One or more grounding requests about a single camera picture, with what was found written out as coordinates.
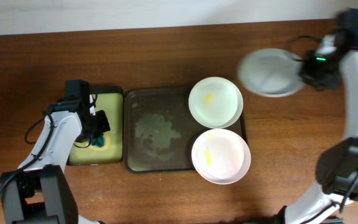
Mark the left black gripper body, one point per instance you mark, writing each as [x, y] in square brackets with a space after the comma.
[95, 130]

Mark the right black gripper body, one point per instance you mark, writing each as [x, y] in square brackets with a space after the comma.
[315, 71]

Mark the yellow green sponge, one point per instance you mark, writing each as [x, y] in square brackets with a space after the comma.
[101, 143]

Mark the white plate with yellow streak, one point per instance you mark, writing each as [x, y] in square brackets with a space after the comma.
[270, 72]

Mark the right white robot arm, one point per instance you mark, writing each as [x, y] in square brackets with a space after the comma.
[337, 168]

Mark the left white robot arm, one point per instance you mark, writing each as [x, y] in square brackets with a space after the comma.
[37, 191]

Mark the small tray with soapy water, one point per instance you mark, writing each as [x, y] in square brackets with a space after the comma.
[111, 101]

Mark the large dark serving tray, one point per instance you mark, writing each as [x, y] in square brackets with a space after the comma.
[159, 130]

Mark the black base bracket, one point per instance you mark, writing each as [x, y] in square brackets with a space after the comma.
[333, 220]

